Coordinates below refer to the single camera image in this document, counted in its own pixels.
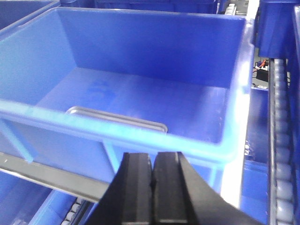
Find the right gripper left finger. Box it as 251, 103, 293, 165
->
86, 153, 152, 225

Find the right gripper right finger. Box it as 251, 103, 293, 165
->
153, 152, 259, 225

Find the blue box lower middle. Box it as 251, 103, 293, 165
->
0, 7, 254, 206

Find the blue bin lower right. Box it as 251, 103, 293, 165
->
240, 88, 269, 225

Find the blue bin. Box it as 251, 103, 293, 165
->
240, 88, 269, 225
0, 172, 76, 225

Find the lower rack roller track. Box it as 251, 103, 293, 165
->
268, 59, 298, 225

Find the blue bin lower left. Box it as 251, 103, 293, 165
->
0, 172, 76, 225

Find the steel flow rack frame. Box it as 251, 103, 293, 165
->
0, 153, 109, 203

